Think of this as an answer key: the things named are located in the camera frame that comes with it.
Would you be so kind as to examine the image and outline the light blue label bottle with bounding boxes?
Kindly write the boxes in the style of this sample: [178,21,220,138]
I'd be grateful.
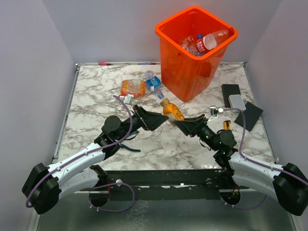
[144,70,164,100]

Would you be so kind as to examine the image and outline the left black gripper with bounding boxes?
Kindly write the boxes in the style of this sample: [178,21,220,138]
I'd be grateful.
[116,104,168,141]

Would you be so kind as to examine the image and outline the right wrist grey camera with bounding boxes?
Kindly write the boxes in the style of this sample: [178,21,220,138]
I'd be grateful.
[208,105,224,122]

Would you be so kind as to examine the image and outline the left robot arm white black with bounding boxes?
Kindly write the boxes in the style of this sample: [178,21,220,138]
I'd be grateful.
[22,105,168,214]

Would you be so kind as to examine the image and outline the red white label bottle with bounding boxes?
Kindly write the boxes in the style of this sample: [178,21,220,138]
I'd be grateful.
[189,27,235,56]

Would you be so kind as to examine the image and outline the blue handled pliers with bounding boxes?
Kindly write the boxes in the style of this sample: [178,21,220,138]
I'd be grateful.
[120,131,141,152]

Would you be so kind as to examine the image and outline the grey small case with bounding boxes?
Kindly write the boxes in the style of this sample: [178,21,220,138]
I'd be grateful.
[228,94,246,111]

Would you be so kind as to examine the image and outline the Pepsi bottle blue cap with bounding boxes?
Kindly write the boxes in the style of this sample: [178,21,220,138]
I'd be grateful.
[179,36,194,51]

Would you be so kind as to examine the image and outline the crushed orange label bottle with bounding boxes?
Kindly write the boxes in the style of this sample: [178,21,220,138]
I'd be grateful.
[120,79,146,99]

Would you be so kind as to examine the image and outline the black square pad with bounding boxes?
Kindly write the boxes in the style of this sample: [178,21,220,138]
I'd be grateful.
[244,102,263,131]

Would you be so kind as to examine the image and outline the blue red pen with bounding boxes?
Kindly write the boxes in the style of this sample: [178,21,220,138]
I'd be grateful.
[137,62,157,65]

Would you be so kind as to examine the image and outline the red marker pen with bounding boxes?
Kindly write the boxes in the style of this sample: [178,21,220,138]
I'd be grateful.
[98,62,113,66]

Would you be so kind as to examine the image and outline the black flat box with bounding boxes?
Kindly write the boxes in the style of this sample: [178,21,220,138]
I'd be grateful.
[221,84,241,108]

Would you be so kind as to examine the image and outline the orange juice small bottle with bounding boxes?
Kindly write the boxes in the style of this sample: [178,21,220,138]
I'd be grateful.
[160,98,185,126]

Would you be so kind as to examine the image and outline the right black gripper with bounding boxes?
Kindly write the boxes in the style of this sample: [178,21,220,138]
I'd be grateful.
[174,114,220,151]

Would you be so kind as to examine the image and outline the orange plastic bin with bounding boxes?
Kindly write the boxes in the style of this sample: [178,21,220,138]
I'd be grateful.
[155,6,238,102]

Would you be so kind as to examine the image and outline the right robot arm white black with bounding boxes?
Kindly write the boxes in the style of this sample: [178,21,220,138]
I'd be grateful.
[174,115,308,216]

